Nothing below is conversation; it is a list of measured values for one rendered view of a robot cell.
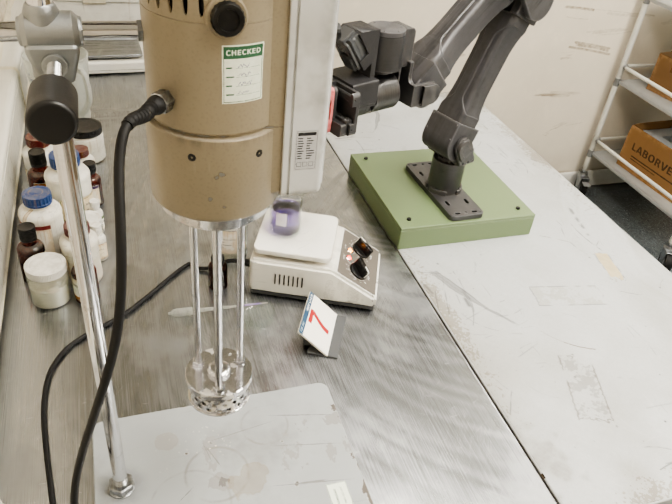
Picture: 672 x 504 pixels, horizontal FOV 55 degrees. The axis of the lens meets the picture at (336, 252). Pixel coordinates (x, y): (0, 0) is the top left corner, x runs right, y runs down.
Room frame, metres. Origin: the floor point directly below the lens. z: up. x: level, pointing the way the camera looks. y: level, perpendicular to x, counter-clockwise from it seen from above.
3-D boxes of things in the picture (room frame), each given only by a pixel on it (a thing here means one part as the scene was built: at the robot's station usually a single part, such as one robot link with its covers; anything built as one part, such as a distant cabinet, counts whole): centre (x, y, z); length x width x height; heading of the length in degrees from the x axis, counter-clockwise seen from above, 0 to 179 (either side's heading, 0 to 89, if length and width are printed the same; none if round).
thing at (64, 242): (0.77, 0.39, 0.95); 0.06 x 0.06 x 0.10
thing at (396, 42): (0.97, -0.06, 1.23); 0.12 x 0.09 x 0.12; 132
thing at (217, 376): (0.45, 0.10, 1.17); 0.07 x 0.07 x 0.25
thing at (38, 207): (0.81, 0.47, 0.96); 0.06 x 0.06 x 0.11
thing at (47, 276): (0.71, 0.41, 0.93); 0.06 x 0.06 x 0.07
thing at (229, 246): (0.88, 0.18, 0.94); 0.06 x 0.06 x 0.08
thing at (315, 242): (0.83, 0.06, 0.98); 0.12 x 0.12 x 0.01; 88
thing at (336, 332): (0.70, 0.01, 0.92); 0.09 x 0.06 x 0.04; 175
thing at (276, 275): (0.83, 0.04, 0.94); 0.22 x 0.13 x 0.08; 88
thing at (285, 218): (0.84, 0.09, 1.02); 0.06 x 0.05 x 0.08; 19
